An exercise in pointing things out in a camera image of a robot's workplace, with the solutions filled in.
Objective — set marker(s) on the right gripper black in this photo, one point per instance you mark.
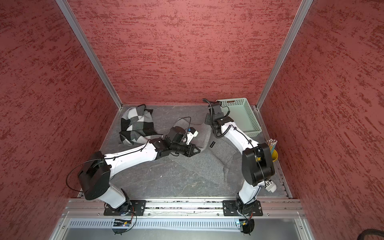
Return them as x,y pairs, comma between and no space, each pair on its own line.
208,120

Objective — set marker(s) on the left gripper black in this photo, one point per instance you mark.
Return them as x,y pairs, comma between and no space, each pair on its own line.
190,152

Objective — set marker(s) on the grey knitted scarf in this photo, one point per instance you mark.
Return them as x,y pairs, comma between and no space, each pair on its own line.
215,159

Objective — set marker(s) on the black white checkered scarf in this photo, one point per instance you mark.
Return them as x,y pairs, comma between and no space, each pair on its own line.
137,126

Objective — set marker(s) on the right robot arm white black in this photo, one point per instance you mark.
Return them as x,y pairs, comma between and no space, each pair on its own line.
257,162

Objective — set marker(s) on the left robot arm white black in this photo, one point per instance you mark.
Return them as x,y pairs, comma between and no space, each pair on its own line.
95,174

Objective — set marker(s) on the light green plastic basket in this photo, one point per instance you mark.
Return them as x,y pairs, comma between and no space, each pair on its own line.
242,114

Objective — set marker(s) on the yellow pencil cup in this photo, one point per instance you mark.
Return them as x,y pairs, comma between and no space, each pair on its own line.
274,155

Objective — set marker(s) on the white printed cup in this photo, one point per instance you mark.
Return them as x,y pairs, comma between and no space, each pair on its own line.
270,186

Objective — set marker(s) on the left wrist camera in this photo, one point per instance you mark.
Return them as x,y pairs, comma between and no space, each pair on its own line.
191,133

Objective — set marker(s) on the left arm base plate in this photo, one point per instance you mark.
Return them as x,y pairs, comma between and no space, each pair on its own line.
129,208

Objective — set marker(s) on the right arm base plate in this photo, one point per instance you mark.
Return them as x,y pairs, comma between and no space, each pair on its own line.
236,208

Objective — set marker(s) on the aluminium front rail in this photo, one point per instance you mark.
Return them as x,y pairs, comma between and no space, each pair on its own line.
267,208

